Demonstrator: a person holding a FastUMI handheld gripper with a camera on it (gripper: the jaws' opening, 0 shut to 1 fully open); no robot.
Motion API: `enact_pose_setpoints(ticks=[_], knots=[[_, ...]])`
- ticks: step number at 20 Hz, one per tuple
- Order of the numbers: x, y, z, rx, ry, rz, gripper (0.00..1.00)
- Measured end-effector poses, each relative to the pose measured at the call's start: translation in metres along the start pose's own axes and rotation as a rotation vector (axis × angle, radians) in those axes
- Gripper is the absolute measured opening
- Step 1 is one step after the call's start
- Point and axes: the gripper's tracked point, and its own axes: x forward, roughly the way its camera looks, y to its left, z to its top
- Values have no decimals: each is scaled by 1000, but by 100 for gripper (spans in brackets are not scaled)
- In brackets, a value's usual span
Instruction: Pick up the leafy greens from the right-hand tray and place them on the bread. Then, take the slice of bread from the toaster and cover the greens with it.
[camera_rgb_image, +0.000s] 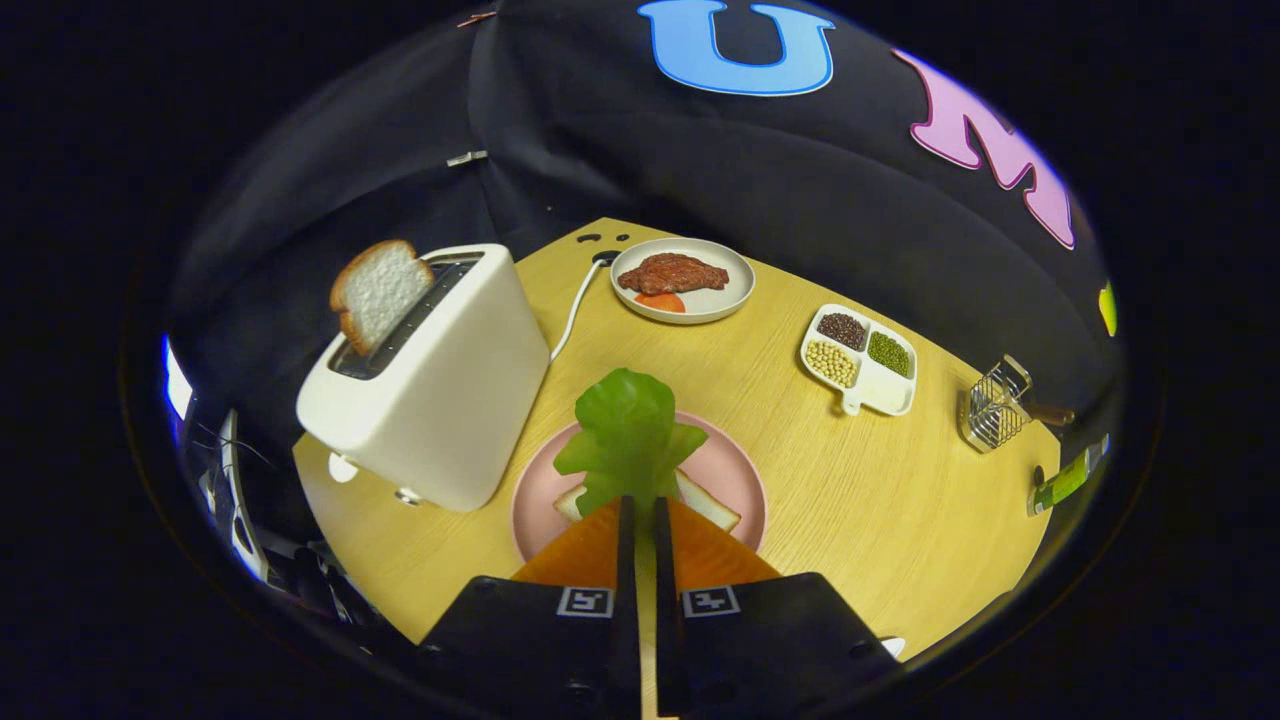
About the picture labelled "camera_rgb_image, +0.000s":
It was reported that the green drink bottle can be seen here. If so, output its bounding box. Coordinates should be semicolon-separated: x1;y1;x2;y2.
1027;433;1111;518

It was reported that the white toaster cable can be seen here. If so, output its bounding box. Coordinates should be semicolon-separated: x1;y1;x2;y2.
548;255;616;363

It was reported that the pile of soybeans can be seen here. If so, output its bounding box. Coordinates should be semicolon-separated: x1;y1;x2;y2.
805;340;860;389

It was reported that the white curved bar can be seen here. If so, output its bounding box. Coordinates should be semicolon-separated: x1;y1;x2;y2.
215;408;271;583

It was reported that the black backdrop cloth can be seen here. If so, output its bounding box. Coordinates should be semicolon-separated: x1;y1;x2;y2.
165;0;1126;471

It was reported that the brown steak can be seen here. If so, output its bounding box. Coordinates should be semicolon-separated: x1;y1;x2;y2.
617;253;730;296

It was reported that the white divided dish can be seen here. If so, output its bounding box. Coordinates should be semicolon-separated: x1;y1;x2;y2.
799;303;918;418

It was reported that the toasted bread slice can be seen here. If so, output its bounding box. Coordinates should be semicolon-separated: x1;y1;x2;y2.
329;239;436;358

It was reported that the pile of red beans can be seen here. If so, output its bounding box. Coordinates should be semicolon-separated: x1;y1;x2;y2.
817;312;868;351

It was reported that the pink plate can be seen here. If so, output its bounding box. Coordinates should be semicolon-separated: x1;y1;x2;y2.
510;410;769;563

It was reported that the round grey plate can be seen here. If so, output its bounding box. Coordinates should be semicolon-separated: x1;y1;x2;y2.
610;237;757;326

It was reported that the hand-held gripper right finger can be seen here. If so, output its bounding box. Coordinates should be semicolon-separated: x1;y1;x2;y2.
654;496;901;720

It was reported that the pile of green beans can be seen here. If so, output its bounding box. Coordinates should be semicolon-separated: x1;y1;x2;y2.
867;331;912;378

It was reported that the white bread slice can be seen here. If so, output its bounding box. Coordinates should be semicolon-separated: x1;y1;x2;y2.
552;468;743;534

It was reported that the white toaster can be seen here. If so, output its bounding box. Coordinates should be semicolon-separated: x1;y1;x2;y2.
296;243;551;514

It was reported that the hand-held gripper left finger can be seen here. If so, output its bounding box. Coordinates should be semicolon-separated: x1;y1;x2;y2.
418;496;642;720

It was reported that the wooden-handled utensil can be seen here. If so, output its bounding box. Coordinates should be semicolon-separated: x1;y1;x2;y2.
1015;395;1077;428

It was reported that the metal wire basket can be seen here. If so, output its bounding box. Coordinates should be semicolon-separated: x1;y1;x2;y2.
957;354;1034;454

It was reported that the green lettuce leaf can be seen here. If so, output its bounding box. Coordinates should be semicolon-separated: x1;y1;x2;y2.
553;367;709;521

